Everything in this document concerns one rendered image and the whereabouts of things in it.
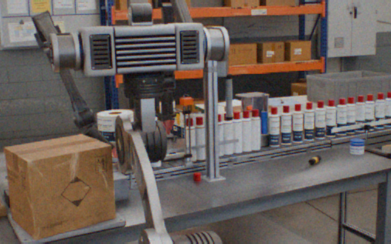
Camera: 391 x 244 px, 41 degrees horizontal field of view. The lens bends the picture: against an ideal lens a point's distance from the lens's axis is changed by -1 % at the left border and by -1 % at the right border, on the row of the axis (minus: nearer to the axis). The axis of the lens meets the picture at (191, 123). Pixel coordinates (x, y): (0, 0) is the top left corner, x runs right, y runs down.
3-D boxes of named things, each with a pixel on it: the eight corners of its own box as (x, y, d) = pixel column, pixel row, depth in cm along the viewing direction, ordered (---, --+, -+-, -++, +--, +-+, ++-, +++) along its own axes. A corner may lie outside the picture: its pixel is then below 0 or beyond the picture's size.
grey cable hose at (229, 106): (230, 118, 245) (229, 73, 241) (234, 120, 242) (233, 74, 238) (223, 120, 243) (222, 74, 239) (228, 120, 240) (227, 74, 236)
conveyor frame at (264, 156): (317, 144, 291) (317, 136, 290) (331, 149, 281) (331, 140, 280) (5, 200, 217) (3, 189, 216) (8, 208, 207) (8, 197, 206)
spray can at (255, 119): (256, 147, 268) (256, 108, 264) (262, 150, 264) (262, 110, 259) (248, 149, 266) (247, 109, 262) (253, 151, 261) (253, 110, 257)
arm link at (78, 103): (32, 32, 216) (57, 22, 218) (33, 35, 221) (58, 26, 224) (75, 128, 217) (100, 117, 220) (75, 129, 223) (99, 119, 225)
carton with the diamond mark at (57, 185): (86, 200, 208) (82, 133, 203) (116, 218, 189) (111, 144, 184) (11, 219, 191) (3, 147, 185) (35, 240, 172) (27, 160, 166)
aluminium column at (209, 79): (214, 175, 241) (211, 26, 228) (219, 178, 237) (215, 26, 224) (205, 177, 239) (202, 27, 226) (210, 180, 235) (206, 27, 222)
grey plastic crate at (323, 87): (362, 95, 470) (362, 70, 465) (393, 101, 433) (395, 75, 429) (305, 100, 448) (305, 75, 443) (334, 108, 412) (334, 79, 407)
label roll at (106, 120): (118, 132, 313) (117, 108, 310) (141, 137, 300) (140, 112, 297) (91, 139, 298) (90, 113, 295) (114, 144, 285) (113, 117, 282)
